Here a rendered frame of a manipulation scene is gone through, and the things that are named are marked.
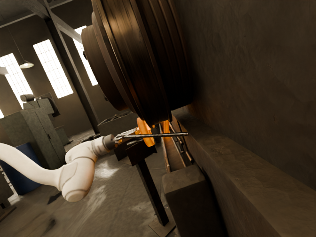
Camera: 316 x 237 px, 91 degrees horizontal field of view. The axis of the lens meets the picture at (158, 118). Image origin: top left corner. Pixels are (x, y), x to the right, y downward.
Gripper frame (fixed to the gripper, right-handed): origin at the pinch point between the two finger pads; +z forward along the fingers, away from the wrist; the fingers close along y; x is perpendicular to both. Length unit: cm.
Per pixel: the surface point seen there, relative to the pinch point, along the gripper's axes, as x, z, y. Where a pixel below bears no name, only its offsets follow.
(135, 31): 28, 12, 43
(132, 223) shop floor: -82, -48, -42
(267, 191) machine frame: 2, 17, 63
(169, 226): -83, -16, -25
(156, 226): -82, -26, -29
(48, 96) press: 181, -446, -691
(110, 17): 32, 8, 42
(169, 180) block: -4.7, 6.1, 43.9
